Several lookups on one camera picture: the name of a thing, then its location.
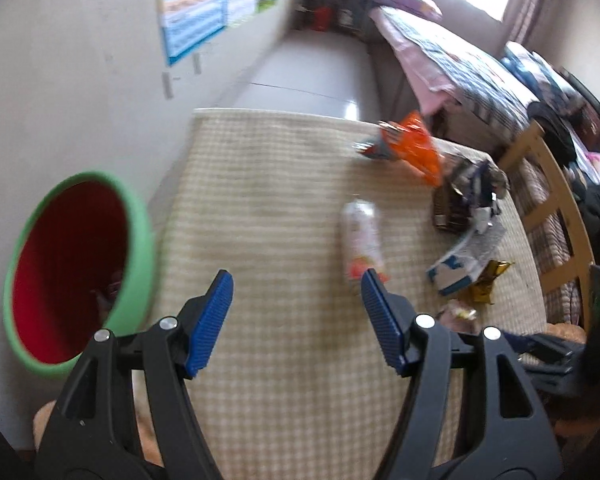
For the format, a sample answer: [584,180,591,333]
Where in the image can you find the beige checkered tablecloth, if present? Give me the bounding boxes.
[130,107,548,480]

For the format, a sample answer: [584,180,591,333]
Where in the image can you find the yellow snack wrapper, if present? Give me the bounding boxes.
[467,259,516,306]

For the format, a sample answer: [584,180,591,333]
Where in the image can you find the brown snack wrapper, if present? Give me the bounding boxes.
[432,180,473,233]

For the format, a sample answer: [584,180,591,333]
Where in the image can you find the printed bed blanket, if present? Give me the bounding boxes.
[367,5,541,136]

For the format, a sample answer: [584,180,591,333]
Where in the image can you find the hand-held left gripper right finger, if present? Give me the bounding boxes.
[361,268,563,480]

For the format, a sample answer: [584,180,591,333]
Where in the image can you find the black garment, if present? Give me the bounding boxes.
[527,102,588,161]

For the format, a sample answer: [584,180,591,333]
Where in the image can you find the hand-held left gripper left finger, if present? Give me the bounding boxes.
[34,269,235,480]

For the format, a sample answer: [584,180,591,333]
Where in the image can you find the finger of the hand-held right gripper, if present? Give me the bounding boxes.
[522,357,591,396]
[502,332,588,361]

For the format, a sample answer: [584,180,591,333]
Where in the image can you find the orange snack bag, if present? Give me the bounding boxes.
[352,110,443,187]

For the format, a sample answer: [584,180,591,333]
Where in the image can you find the blue striped wall poster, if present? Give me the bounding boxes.
[155,0,229,67]

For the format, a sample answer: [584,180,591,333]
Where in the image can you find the blue white clothing pile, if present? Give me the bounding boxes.
[502,42,576,106]

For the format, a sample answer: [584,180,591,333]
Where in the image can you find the white silver wrapper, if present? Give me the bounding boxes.
[470,204,498,235]

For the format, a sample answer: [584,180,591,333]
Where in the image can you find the small clear candy wrapper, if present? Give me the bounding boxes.
[435,300,478,333]

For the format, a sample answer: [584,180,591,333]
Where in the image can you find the green bin with red inside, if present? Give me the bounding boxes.
[2,171,156,376]

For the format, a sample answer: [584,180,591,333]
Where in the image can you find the blue white wrapper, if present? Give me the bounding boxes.
[426,220,506,297]

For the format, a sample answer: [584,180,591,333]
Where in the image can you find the wooden chair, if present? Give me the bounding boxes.
[497,120,596,321]

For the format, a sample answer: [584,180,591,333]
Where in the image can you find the crumpled silver blue wrapper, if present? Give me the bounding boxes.
[447,155,511,211]

